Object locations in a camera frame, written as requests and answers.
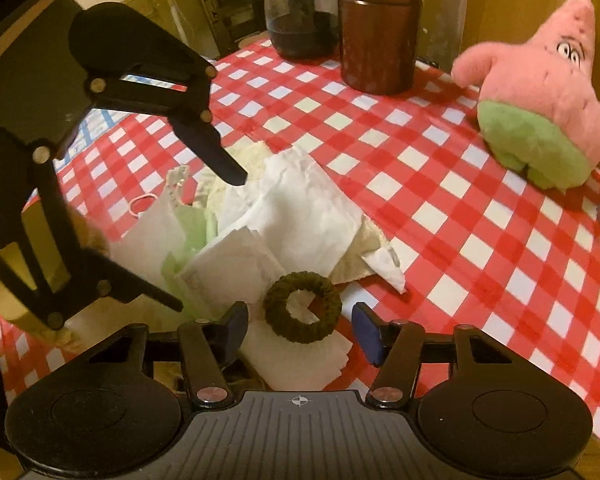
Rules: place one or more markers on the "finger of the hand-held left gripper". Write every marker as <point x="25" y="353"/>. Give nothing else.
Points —
<point x="225" y="165"/>
<point x="145" y="292"/>

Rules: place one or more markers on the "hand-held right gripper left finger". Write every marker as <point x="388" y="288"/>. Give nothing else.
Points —
<point x="236" y="324"/>

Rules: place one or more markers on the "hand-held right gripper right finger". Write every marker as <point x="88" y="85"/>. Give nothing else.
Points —
<point x="364" y="325"/>

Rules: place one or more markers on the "dark green hair scrunchie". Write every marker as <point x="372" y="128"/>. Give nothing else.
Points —
<point x="280" y="320"/>

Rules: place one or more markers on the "cream fluffy towel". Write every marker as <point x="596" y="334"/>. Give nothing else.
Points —
<point x="351" y="267"/>

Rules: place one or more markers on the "white paper napkin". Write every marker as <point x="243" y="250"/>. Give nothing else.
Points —
<point x="230" y="265"/>

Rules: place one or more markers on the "white face mask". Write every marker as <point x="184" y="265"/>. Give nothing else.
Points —
<point x="180" y="240"/>

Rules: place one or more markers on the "white tissue paper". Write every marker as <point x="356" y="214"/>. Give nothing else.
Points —
<point x="305" y="210"/>

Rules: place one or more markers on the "black metal rack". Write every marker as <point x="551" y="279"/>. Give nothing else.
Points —
<point x="230" y="5"/>

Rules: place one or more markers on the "gold-lid plastic jar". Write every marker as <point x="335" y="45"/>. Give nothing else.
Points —
<point x="10" y="312"/>

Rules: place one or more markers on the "glass jar with teal lid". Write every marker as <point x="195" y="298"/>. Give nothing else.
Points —
<point x="300" y="20"/>

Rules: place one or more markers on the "red checkered tablecloth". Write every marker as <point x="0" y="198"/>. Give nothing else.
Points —
<point x="405" y="160"/>

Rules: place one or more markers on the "brown cylindrical jar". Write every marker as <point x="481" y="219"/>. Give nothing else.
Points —
<point x="380" y="35"/>

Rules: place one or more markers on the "pink starfish plush toy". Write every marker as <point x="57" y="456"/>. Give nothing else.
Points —
<point x="545" y="100"/>

